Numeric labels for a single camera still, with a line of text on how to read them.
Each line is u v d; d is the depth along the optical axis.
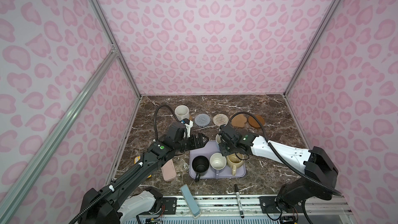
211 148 0.94
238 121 1.03
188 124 0.72
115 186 0.42
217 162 0.86
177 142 0.63
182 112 1.01
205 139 0.73
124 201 0.44
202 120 1.05
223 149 0.73
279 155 0.47
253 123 1.04
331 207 0.73
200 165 0.84
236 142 0.61
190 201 0.72
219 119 1.05
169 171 0.82
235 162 0.77
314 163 0.48
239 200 0.74
